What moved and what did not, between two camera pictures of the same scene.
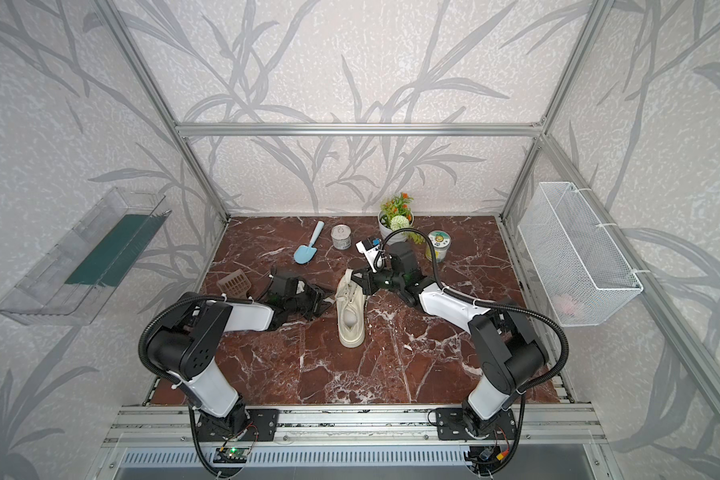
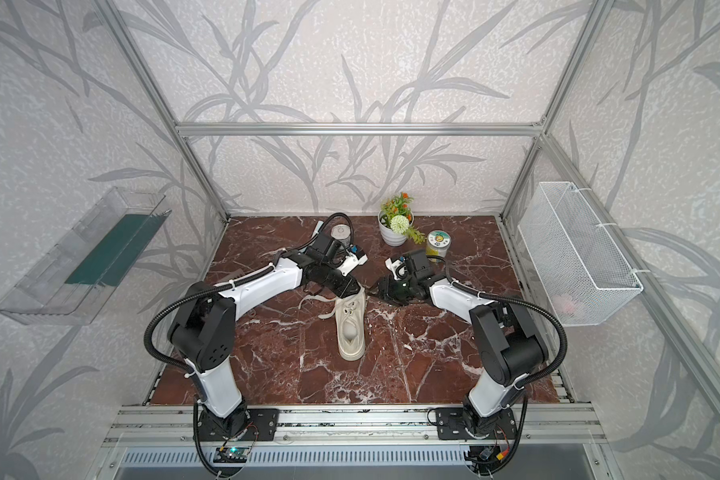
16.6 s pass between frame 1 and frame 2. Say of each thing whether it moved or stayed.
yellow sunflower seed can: stayed
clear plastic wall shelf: stayed
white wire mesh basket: stayed
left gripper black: moved
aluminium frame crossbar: stayed
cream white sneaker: moved
